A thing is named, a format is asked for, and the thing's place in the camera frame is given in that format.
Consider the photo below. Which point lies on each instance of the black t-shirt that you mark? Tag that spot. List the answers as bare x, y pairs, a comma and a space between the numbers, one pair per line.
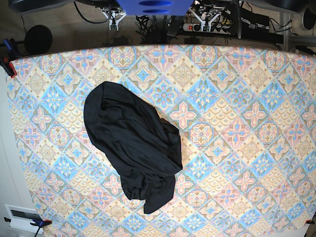
143, 148

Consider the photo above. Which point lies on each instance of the patterned tablecloth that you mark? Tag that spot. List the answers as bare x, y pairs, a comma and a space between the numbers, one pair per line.
247, 119

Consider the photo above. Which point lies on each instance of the white power strip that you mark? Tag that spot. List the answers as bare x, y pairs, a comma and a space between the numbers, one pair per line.
195, 27

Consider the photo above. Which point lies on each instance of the black round stool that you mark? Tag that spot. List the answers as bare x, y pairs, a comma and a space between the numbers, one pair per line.
38, 40

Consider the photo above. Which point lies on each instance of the blue orange clamp bottom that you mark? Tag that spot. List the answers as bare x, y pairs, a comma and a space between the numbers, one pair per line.
39, 223

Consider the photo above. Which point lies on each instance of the blue orange clamp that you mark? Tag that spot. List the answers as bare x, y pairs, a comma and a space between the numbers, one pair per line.
39, 223
5, 62

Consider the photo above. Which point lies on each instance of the blue orange clamp left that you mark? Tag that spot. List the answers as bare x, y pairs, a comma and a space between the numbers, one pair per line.
5, 62

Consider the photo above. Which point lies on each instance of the white camera bracket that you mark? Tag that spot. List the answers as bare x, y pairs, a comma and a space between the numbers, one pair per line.
114, 16
206, 15

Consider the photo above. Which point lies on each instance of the blue mount plate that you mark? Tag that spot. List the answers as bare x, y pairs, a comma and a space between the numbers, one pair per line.
155, 7

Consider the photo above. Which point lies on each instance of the white wall panel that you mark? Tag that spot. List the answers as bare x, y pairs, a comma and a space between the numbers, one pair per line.
22, 217

